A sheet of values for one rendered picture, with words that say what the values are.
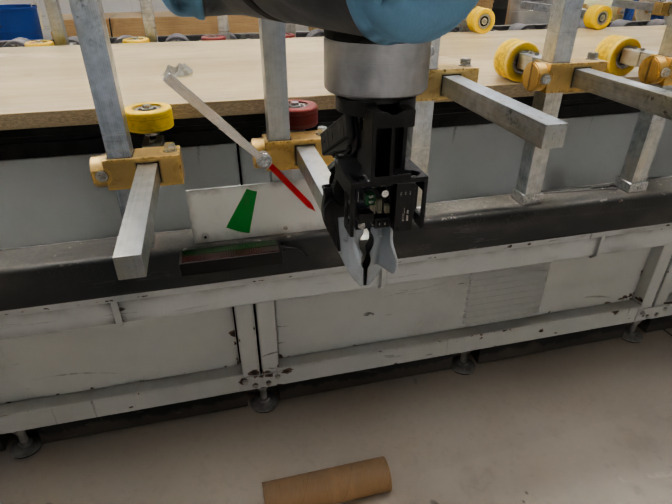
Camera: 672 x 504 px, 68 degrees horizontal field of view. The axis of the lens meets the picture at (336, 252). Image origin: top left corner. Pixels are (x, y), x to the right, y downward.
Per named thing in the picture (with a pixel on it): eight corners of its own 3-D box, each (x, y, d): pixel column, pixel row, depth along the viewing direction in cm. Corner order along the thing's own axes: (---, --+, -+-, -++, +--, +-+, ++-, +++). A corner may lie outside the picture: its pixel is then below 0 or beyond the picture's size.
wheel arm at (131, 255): (150, 283, 56) (142, 250, 54) (117, 287, 55) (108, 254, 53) (167, 154, 92) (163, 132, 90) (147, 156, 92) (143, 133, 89)
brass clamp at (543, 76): (603, 91, 90) (611, 61, 87) (537, 95, 87) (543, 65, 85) (581, 83, 95) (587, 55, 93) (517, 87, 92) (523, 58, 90)
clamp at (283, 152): (334, 166, 85) (334, 137, 83) (255, 173, 83) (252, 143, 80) (327, 155, 90) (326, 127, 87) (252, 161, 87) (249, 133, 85)
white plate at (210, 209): (340, 227, 91) (340, 176, 86) (194, 244, 86) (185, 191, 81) (339, 226, 92) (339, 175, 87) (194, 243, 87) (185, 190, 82)
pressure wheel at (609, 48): (638, 29, 106) (605, 52, 107) (645, 62, 110) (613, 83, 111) (618, 26, 111) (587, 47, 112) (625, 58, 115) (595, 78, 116)
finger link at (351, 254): (348, 313, 51) (349, 234, 47) (334, 282, 56) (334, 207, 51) (376, 308, 52) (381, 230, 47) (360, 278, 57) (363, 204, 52)
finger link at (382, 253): (376, 308, 52) (381, 230, 47) (360, 278, 57) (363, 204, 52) (405, 304, 52) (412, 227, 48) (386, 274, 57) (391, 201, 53)
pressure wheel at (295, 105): (322, 170, 90) (322, 106, 84) (279, 174, 89) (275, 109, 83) (314, 155, 97) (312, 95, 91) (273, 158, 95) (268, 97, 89)
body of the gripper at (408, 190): (346, 244, 45) (348, 110, 39) (325, 205, 52) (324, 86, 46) (425, 235, 47) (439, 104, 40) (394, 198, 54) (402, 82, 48)
